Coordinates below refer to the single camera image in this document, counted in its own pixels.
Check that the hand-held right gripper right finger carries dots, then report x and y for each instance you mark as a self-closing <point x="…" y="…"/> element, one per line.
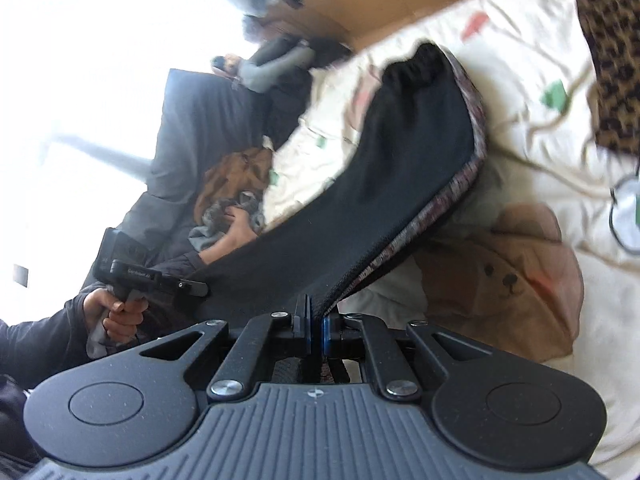
<point x="327" y="335"/>

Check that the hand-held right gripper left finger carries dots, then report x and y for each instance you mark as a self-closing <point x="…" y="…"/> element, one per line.
<point x="305" y="330"/>

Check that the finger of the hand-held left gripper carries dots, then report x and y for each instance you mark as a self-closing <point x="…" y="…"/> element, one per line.
<point x="187" y="287"/>

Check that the black shorts with bear-print trim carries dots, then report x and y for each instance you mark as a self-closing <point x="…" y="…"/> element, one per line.
<point x="380" y="185"/>

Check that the person's left forearm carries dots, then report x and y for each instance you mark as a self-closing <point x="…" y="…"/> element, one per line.
<point x="45" y="340"/>

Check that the pile of black clothes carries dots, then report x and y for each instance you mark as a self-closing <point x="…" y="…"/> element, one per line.
<point x="287" y="110"/>

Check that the person's left hand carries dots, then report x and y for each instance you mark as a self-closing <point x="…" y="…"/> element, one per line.
<point x="120" y="325"/>

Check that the grey knit garment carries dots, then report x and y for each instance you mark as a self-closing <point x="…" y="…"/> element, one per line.
<point x="210" y="220"/>

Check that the brown garment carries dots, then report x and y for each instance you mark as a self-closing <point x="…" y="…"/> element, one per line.
<point x="235" y="175"/>

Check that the dark grey pillow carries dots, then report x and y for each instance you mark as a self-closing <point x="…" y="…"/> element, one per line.
<point x="185" y="135"/>

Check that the small brown bear plush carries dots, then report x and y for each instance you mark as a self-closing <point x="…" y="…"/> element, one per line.
<point x="227" y="66"/>

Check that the grey neck pillow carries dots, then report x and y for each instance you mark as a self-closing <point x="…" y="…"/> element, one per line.
<point x="270" y="67"/>

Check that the small black garment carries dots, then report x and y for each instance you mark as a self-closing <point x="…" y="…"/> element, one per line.
<point x="330" y="55"/>

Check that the cream bear-print bedsheet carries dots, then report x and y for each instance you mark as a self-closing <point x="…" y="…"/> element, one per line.
<point x="525" y="110"/>

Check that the leopard print garment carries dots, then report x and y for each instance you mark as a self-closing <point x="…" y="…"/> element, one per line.
<point x="615" y="60"/>

